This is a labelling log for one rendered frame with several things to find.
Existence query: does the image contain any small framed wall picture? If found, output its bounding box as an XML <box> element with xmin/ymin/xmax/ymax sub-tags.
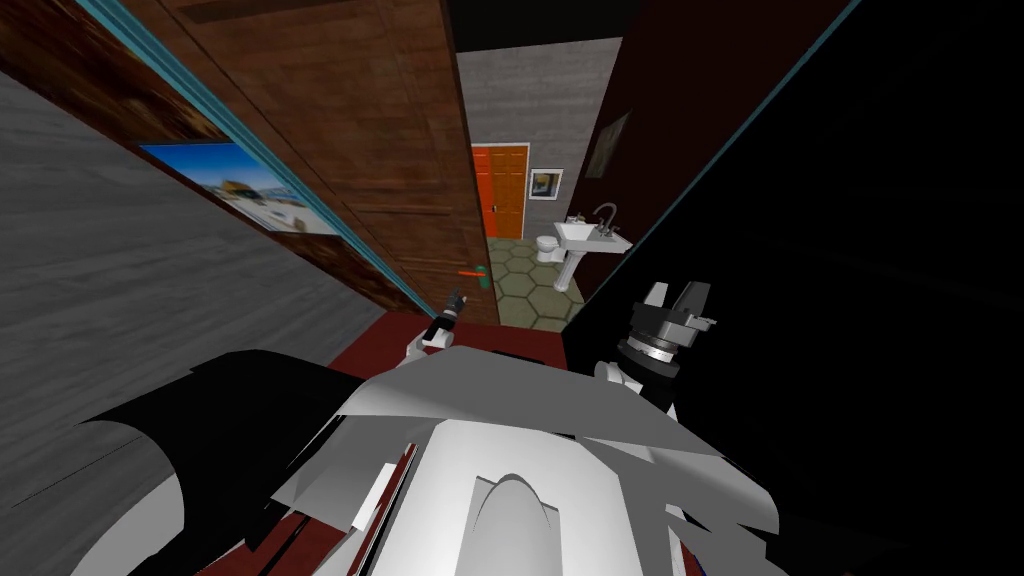
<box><xmin>527</xmin><ymin>167</ymin><xmax>565</xmax><ymax>202</ymax></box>

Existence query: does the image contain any white pedestal sink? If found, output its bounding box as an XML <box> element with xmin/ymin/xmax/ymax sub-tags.
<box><xmin>551</xmin><ymin>202</ymin><xmax>634</xmax><ymax>294</ymax></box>

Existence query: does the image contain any brown wooden door leaf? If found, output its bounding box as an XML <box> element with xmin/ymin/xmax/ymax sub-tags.
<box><xmin>156</xmin><ymin>0</ymin><xmax>502</xmax><ymax>326</ymax></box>

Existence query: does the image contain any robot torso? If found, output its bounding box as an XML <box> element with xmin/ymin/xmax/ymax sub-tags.
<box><xmin>270</xmin><ymin>345</ymin><xmax>782</xmax><ymax>576</ymax></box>

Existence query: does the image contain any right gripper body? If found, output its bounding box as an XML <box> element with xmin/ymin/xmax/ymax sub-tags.
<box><xmin>627</xmin><ymin>301</ymin><xmax>718</xmax><ymax>353</ymax></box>

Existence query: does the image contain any orange panelled door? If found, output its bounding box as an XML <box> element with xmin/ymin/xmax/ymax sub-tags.
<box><xmin>471</xmin><ymin>143</ymin><xmax>532</xmax><ymax>241</ymax></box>

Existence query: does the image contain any blue landscape wall picture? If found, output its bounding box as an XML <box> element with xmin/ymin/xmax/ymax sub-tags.
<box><xmin>139</xmin><ymin>141</ymin><xmax>342</xmax><ymax>238</ymax></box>

